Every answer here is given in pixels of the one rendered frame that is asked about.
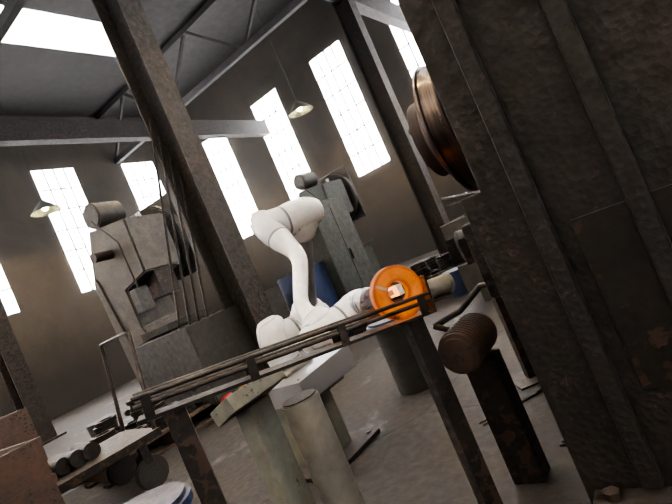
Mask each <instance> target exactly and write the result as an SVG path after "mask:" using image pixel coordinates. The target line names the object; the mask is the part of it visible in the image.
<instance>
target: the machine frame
mask: <svg viewBox="0 0 672 504"><path fill-rule="evenodd" d="M397 2H398V4H399V6H400V9H401V11H402V13H403V16H404V18H405V20H406V23H407V25H408V27H409V30H410V32H411V34H412V36H413V39H414V41H415V43H416V46H417V48H418V50H419V53H420V55H421V57H422V59H423V62H424V64H425V66H426V69H427V71H428V73H429V76H430V78H431V80H432V82H433V85H434V87H435V89H436V92H437V94H438V96H439V99H440V101H441V103H442V105H443V108H444V110H445V112H446V115H447V117H448V119H449V122H450V124H451V126H452V128H453V131H454V133H455V135H456V138H457V140H458V142H459V145H460V147H461V149H462V152H463V154H464V156H465V158H466V161H467V163H468V165H469V168H470V170H471V172H472V175H473V177H474V179H475V181H476V184H477V186H478V188H479V191H480V192H478V193H476V194H473V195H471V196H469V197H466V198H464V199H462V200H461V204H462V206H463V209H464V211H465V213H466V215H467V218H468V220H469V222H470V225H471V227H472V229H473V232H474V234H475V236H476V239H477V241H478V243H479V245H480V248H481V250H482V252H483V255H484V257H485V259H486V262H487V264H488V266H489V268H490V271H491V273H492V275H493V278H494V280H495V282H496V285H497V287H498V289H499V292H500V294H501V296H502V298H503V301H504V303H505V305H506V308H507V310H508V312H509V315H510V317H511V319H512V321H513V324H514V326H515V328H516V331H517V333H518V335H519V338H520V340H521V342H522V345H523V347H524V349H525V351H526V354H527V356H528V358H529V361H530V363H531V365H532V368H533V370H534V372H535V374H536V377H537V379H538V381H539V384H540V386H541V388H542V391H543V393H544V395H545V398H546V400H547V402H548V404H549V407H550V409H551V411H552V414H553V416H554V418H555V421H556V423H557V425H558V427H559V430H560V432H561V434H562V437H563V439H564V441H565V444H566V446H567V448H568V450H569V453H570V455H571V457H572V460H573V462H574V464H575V467H576V469H577V471H578V474H579V476H580V478H581V480H582V483H583V485H584V487H585V490H586V492H587V494H588V497H589V499H590V501H591V503H592V504H672V0H397Z"/></svg>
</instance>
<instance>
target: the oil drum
mask: <svg viewBox="0 0 672 504"><path fill-rule="evenodd" d="M314 267H315V280H316V293H317V298H318V299H320V300H321V301H322V302H323V303H325V304H327V305H328V306H329V308H331V307H333V306H334V305H335V304H336V303H337V302H338V301H339V298H338V296H337V294H336V291H335V289H334V286H333V284H332V282H331V280H330V277H329V275H328V273H327V271H326V268H325V266H324V264H323V262H322V261H321V262H318V263H316V264H314ZM277 283H278V285H279V287H280V290H281V292H282V294H283V297H284V299H285V301H286V304H287V306H288V308H289V311H291V309H292V305H293V303H294V301H293V274H292V273H290V274H288V276H286V277H283V278H281V279H279V280H278V281H277Z"/></svg>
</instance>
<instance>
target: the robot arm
mask: <svg viewBox="0 0 672 504"><path fill-rule="evenodd" d="M323 217H324V208H323V205H322V204H321V202H320V201H319V200H318V199H316V198H311V197H301V198H297V199H294V200H291V201H288V202H286V203H283V204H282V205H280V206H278V207H276V208H273V209H270V210H267V211H265V210H259V211H256V212H254V213H253V214H252V216H251V218H250V224H251V228H252V230H253V232H254V234H255V235H256V236H257V237H258V238H259V239H260V240H261V241H262V242H263V243H264V244H265V245H267V246H269V247H270V248H272V249H273V250H275V251H277V252H279V253H281V254H283V255H285V256H286V257H288V258H289V259H290V260H291V263H292V270H293V301H294V303H293V305H292V309H291V313H290V316H289V317H288V318H286V319H283V318H282V317H281V316H278V315H272V316H269V317H267V318H266V319H264V320H263V321H261V322H260V323H259V324H258V325H257V330H256V334H257V340H258V344H259V347H260V348H263V347H265V346H268V345H271V344H274V343H277V342H279V341H282V340H285V339H288V338H291V337H293V336H296V335H299V334H302V333H305V332H308V331H310V330H313V329H316V328H319V327H322V326H324V325H327V324H330V323H333V322H336V321H338V320H341V319H344V318H347V317H350V316H352V315H355V314H358V313H361V312H364V311H366V310H369V309H372V308H374V307H373V305H372V303H371V300H370V294H369V290H370V287H365V288H363V289H356V290H353V291H351V292H349V293H348V294H346V295H344V296H343V297H342V298H341V299H340V300H339V301H338V302H337V303H336V304H335V305H334V306H333V307H331V308H329V306H328V305H327V304H325V303H323V302H322V301H321V300H320V299H318V298H317V293H316V280H315V267H314V254H313V240H312V239H313V237H314V236H315V233H316V230H317V227H318V223H320V222H321V221H322V219H323ZM404 293H405V292H404V290H403V287H402V285H401V283H399V284H397V285H393V284H392V285H390V288H388V295H389V298H390V297H391V298H394V297H397V296H399V295H402V294H404ZM391 298H390V299H391ZM331 344H334V343H333V340H332V339H329V340H326V341H324V342H321V343H318V344H315V345H313V346H310V347H307V348H305V349H303V350H304V351H305V352H306V353H309V352H312V351H315V350H318V349H320V348H323V347H326V346H328V345H331ZM299 356H301V355H300V353H299V351H296V352H294V353H291V354H288V355H286V356H283V357H280V358H277V359H275V360H272V361H269V362H267V363H268V365H269V366H270V367H272V366H275V365H277V364H280V363H283V362H285V361H288V360H291V359H293V358H296V357H299ZM311 361H313V359H311V360H308V361H306V362H303V363H301V364H298V365H295V366H293V367H290V368H287V369H285V370H282V371H283V372H284V373H285V375H286V377H285V378H284V379H287V378H289V377H290V376H292V375H293V374H294V373H295V372H297V371H298V370H300V369H301V368H302V367H304V366H305V365H307V364H308V363H310V362H311Z"/></svg>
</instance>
